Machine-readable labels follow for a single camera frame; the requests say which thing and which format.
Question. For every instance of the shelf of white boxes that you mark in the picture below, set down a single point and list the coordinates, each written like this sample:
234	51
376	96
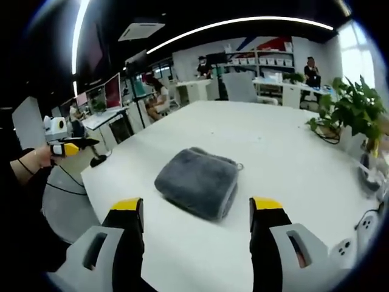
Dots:
261	59

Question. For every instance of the white side desk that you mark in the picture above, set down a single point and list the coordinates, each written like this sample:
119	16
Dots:
101	120

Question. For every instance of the white grey device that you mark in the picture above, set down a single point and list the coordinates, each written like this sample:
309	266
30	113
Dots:
369	175

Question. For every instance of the black wrist band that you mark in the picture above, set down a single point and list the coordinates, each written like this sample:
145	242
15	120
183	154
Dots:
25	166

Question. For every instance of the white office chair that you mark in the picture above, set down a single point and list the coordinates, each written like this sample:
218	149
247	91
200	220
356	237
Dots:
240	86

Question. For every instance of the person's left hand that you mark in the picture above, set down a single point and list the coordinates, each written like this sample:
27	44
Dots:
44	156

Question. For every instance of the ceiling air conditioner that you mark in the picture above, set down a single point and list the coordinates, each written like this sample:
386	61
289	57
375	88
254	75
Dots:
141	32

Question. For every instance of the large computer monitor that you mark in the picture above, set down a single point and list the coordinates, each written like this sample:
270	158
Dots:
113	92

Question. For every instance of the white power strip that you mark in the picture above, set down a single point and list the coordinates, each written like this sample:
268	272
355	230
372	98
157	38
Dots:
367	225
342	252

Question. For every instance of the grey towel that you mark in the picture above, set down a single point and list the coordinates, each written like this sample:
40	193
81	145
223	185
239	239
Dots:
197	182

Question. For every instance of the long ceiling light strip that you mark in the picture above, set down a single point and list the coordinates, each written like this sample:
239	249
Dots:
240	25
78	33

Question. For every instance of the green potted plant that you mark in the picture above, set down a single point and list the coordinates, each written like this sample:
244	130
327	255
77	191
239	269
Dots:
354	106

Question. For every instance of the black stand base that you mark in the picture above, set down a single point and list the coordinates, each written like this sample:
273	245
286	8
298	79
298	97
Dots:
98	159

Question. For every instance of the small pink computer monitor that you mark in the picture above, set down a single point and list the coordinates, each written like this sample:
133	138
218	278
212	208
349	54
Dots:
81	99

